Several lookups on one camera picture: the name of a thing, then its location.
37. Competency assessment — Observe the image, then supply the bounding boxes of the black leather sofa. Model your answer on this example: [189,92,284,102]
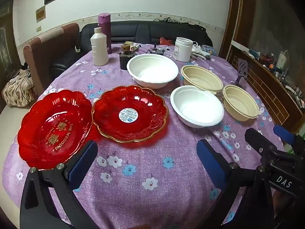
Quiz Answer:
[50,21,214,77]

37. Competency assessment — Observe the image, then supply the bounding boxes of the white plastic bottle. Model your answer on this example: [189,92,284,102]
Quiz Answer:
[90,27,109,66]

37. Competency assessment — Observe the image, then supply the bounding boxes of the small beige plastic bowl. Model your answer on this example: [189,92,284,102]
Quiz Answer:
[223,85,260,122]

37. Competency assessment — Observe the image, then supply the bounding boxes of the small black motor device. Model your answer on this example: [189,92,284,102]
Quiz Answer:
[146,45,169,56]

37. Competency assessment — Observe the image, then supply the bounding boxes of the purple floral tablecloth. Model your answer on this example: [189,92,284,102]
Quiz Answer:
[2,43,290,229]

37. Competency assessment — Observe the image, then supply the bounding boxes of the clutter of small tools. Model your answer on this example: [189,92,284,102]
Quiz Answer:
[248,48,305,105]

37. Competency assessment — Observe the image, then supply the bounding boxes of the red plate with round sticker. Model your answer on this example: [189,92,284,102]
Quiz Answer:
[92,85,169,144]

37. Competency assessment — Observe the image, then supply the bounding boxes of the wooden cabinet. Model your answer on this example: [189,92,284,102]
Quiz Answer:
[226,43,305,134]

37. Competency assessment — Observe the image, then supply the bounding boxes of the black cylinder container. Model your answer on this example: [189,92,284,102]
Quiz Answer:
[119,52,139,71]

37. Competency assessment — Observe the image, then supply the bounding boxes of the black cables bundle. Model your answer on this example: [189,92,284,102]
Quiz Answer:
[156,17,206,31]

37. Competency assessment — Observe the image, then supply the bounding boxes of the purple thermos flask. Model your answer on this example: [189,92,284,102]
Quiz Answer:
[98,13,112,55]

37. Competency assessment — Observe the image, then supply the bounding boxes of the white foam bowl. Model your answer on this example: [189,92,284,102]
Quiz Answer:
[170,85,224,127]
[126,54,179,89]

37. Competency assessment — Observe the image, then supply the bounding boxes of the white work gloves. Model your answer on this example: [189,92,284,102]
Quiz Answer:
[191,45,216,60]

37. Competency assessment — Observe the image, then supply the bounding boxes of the white plastic jar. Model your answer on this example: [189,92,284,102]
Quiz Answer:
[173,37,193,62]

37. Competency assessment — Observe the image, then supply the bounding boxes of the patterned beige cloth bundle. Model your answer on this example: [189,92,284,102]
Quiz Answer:
[2,69,37,107]

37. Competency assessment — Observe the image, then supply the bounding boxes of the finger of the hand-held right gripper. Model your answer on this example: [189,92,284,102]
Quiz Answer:
[245,127,286,159]
[273,125,305,153]

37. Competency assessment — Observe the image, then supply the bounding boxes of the wooden door frame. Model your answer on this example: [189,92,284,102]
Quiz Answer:
[219,0,245,58]

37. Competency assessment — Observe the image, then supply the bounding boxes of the dark wooden door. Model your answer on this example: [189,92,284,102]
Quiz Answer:
[0,0,22,98]

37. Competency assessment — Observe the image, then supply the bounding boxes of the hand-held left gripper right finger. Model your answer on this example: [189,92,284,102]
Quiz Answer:
[196,139,296,229]

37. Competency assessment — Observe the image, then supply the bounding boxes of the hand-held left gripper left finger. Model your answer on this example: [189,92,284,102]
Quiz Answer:
[20,140,100,229]

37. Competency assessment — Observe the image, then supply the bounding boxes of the brown armchair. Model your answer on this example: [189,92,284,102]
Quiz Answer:
[23,23,80,96]

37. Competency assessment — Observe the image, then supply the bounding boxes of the red plate with gold lettering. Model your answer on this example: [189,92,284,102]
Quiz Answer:
[17,89,94,170]

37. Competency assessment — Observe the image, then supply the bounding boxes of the large beige plastic bowl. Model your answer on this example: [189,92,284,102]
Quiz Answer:
[180,65,224,93]

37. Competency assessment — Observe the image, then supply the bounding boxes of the yellow wall notice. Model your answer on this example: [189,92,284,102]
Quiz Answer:
[36,7,46,23]

